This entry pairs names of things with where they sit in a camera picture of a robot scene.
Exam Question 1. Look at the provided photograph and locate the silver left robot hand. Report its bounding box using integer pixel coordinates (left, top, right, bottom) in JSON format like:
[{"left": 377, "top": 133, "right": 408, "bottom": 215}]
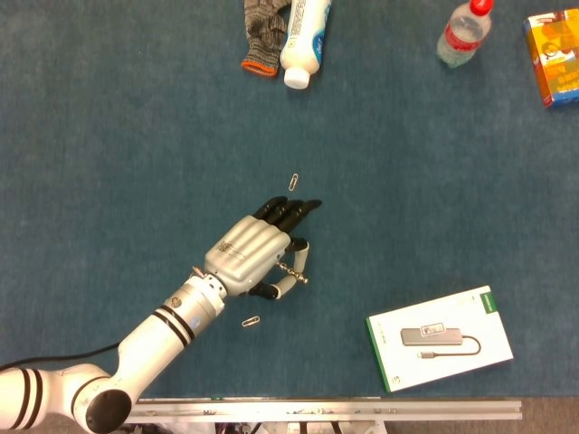
[{"left": 204, "top": 196, "right": 323, "bottom": 300}]

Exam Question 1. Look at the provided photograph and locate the metal beaded rod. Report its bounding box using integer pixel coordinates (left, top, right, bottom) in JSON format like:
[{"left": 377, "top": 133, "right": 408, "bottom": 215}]
[{"left": 276, "top": 261, "right": 310, "bottom": 285}]

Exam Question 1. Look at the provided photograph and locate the teal felt table cover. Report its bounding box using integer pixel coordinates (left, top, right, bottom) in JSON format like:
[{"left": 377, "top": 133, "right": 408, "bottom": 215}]
[{"left": 0, "top": 0, "right": 579, "bottom": 401}]

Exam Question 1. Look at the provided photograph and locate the white USB hub box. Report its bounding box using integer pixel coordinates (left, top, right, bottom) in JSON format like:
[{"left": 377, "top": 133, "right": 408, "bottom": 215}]
[{"left": 365, "top": 285, "right": 515, "bottom": 393}]

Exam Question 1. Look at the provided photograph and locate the grey knit work glove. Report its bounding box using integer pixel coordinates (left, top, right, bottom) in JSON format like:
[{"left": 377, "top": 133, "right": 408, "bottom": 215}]
[{"left": 241, "top": 0, "right": 293, "bottom": 79}]

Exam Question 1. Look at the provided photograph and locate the white plastic bottle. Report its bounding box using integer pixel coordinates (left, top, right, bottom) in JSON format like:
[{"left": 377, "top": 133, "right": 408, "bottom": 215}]
[{"left": 279, "top": 0, "right": 333, "bottom": 90}]

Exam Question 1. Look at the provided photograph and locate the clear red-capped water bottle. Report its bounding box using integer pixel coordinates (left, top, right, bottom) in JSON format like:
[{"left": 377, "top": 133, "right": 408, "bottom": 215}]
[{"left": 436, "top": 0, "right": 496, "bottom": 69}]

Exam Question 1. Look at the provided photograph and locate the orange yellow carton box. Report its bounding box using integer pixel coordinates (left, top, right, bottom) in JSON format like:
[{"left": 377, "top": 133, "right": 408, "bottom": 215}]
[{"left": 522, "top": 8, "right": 579, "bottom": 109}]

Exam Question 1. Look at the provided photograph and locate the aluminium profile rail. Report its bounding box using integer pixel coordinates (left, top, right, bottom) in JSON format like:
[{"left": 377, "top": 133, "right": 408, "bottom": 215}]
[{"left": 130, "top": 398, "right": 524, "bottom": 424}]

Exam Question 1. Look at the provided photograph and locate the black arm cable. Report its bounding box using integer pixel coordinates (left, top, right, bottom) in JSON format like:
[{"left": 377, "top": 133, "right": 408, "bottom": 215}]
[{"left": 0, "top": 342, "right": 121, "bottom": 370}]

